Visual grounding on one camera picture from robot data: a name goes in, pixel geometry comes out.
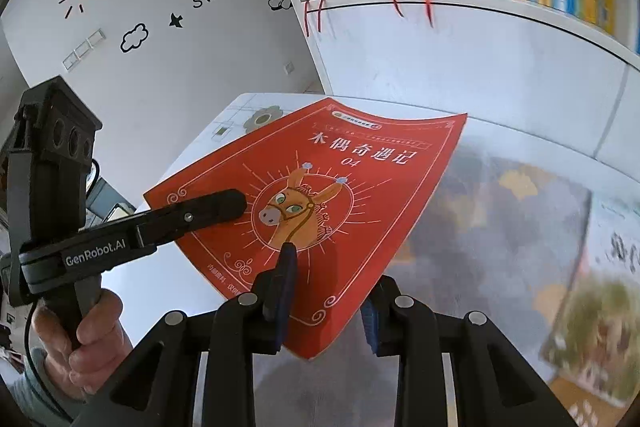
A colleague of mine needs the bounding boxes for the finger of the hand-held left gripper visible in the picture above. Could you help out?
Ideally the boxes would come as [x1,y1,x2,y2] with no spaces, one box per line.
[135,188,248,250]

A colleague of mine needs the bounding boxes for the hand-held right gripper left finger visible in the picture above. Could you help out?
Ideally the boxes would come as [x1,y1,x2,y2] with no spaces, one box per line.
[75,242,301,427]

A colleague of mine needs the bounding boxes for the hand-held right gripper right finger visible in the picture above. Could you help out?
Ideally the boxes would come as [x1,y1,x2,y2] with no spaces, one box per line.
[360,275,576,427]

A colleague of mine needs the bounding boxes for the red donkey cover book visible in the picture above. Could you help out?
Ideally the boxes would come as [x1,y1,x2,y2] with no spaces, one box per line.
[143,97,468,362]

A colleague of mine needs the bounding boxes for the person's left forearm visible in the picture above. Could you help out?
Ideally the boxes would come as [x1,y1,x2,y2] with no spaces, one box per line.
[0,357,83,427]

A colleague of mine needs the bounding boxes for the person's left hand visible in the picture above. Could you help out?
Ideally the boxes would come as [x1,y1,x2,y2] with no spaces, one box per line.
[30,293,134,404]

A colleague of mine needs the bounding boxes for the fan patterned table mat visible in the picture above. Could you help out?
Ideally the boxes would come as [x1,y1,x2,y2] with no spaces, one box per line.
[250,107,640,427]

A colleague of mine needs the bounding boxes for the white bookshelf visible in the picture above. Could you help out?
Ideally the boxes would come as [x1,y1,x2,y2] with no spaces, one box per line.
[250,0,640,185]

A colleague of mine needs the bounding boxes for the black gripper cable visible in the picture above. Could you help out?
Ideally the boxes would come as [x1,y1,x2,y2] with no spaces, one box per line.
[22,302,66,418]

